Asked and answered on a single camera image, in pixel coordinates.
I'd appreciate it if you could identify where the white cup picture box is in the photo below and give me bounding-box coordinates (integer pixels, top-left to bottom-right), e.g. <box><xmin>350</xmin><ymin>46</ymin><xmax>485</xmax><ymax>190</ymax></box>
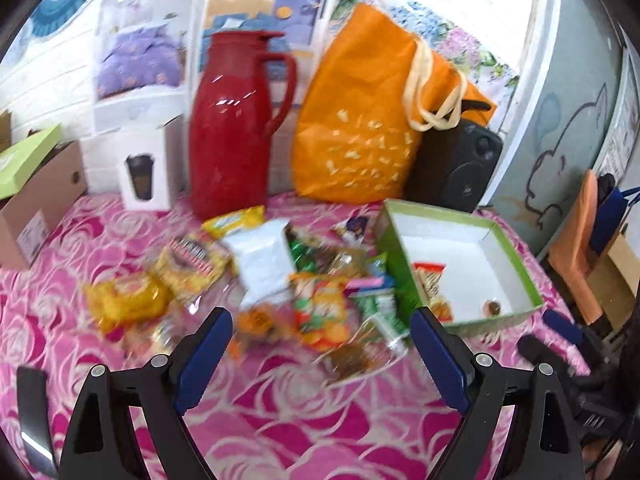
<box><xmin>114</xmin><ymin>115</ymin><xmax>184</xmax><ymax>211</ymax></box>

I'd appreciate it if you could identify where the yellow barcode snack packet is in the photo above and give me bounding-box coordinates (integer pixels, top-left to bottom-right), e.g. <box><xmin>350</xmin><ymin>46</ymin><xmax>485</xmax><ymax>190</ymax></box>
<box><xmin>202</xmin><ymin>205</ymin><xmax>265</xmax><ymax>240</ymax></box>

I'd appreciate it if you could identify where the green box lid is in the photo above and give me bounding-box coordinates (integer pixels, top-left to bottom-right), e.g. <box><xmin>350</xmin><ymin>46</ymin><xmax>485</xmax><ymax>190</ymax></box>
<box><xmin>0</xmin><ymin>125</ymin><xmax>62</xmax><ymax>200</ymax></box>

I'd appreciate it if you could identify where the brown cardboard box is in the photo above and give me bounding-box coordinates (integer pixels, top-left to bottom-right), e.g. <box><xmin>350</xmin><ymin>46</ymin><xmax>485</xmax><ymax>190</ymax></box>
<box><xmin>0</xmin><ymin>141</ymin><xmax>88</xmax><ymax>271</ymax></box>

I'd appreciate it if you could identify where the blue white small packet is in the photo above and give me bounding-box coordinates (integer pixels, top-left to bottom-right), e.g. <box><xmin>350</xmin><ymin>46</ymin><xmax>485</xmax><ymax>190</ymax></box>
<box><xmin>331</xmin><ymin>216</ymin><xmax>369</xmax><ymax>247</ymax></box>

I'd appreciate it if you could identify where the black smartphone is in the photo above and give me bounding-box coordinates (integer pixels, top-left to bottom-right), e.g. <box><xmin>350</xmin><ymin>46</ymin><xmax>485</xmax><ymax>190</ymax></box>
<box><xmin>16</xmin><ymin>366</ymin><xmax>58</xmax><ymax>479</ymax></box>

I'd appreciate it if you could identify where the red thermos jug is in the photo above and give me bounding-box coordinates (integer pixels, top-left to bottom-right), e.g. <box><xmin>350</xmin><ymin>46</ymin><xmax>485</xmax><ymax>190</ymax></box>
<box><xmin>189</xmin><ymin>30</ymin><xmax>297</xmax><ymax>221</ymax></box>

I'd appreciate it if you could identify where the pink rose tablecloth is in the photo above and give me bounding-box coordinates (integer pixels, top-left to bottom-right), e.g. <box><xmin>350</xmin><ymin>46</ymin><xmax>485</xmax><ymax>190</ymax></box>
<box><xmin>0</xmin><ymin>190</ymin><xmax>591</xmax><ymax>480</ymax></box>

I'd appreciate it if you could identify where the clear brown snack packet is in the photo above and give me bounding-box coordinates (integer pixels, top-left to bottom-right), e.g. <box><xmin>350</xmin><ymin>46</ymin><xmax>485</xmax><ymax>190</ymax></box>
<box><xmin>319</xmin><ymin>339</ymin><xmax>398</xmax><ymax>386</ymax></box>

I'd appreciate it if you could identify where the green white open box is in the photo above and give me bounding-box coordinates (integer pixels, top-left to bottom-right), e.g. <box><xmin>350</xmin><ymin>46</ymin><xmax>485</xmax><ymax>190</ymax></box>
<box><xmin>372</xmin><ymin>200</ymin><xmax>544</xmax><ymax>337</ymax></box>

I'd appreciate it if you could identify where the orange chips snack bag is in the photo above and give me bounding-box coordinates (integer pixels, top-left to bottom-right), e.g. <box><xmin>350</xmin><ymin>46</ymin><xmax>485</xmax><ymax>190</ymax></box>
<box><xmin>288</xmin><ymin>272</ymin><xmax>352</xmax><ymax>353</ymax></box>

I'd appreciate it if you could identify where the orange round cracker packet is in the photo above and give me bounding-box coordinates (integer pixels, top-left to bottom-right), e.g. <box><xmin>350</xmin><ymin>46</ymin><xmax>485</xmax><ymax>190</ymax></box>
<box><xmin>230</xmin><ymin>304</ymin><xmax>294</xmax><ymax>359</ymax></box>

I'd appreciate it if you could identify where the green striped snack packet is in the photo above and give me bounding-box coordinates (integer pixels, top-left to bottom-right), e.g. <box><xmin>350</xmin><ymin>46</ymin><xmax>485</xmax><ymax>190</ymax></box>
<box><xmin>348</xmin><ymin>288</ymin><xmax>409</xmax><ymax>358</ymax></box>

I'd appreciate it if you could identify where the dark green candy packet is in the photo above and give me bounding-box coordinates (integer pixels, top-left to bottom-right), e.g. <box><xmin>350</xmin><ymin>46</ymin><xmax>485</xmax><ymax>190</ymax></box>
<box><xmin>285</xmin><ymin>229</ymin><xmax>318</xmax><ymax>273</ymax></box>

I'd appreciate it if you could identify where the yellow galette cookie bag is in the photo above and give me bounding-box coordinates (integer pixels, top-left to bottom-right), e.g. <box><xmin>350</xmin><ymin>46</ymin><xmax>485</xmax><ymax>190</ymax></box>
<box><xmin>149</xmin><ymin>230</ymin><xmax>231</xmax><ymax>304</ymax></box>

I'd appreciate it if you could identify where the orange chair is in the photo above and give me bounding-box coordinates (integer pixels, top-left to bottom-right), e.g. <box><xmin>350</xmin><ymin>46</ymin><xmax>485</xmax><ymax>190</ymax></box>
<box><xmin>548</xmin><ymin>169</ymin><xmax>603</xmax><ymax>325</ymax></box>

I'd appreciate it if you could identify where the pink edged nut packet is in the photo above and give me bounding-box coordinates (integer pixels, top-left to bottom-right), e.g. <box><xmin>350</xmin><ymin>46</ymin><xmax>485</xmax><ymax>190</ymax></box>
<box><xmin>328</xmin><ymin>248</ymin><xmax>395</xmax><ymax>289</ymax></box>

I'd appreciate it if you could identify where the red snack packet in box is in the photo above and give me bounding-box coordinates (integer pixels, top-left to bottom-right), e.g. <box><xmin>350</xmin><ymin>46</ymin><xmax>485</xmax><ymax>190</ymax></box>
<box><xmin>413</xmin><ymin>262</ymin><xmax>454</xmax><ymax>323</ymax></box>

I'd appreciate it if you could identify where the white foil snack packet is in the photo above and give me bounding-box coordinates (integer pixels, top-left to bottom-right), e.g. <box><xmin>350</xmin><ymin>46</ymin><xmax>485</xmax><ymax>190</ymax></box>
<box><xmin>221</xmin><ymin>218</ymin><xmax>296</xmax><ymax>310</ymax></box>

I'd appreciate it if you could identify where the yellow orange pastry packet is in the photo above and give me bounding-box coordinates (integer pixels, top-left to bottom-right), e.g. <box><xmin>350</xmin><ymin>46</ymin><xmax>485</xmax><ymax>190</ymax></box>
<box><xmin>82</xmin><ymin>272</ymin><xmax>174</xmax><ymax>334</ymax></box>

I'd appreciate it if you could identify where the orange tote bag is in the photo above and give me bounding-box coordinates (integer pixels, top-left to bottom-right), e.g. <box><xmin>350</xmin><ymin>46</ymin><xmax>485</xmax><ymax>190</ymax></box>
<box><xmin>291</xmin><ymin>3</ymin><xmax>496</xmax><ymax>204</ymax></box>

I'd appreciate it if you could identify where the bedding picture box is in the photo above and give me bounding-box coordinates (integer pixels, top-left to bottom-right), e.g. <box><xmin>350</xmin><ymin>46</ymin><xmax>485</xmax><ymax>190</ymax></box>
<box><xmin>92</xmin><ymin>0</ymin><xmax>194</xmax><ymax>132</ymax></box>

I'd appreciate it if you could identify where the black speaker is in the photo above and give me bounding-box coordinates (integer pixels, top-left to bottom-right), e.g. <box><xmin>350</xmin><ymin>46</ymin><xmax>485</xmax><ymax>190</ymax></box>
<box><xmin>402</xmin><ymin>119</ymin><xmax>502</xmax><ymax>212</ymax></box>

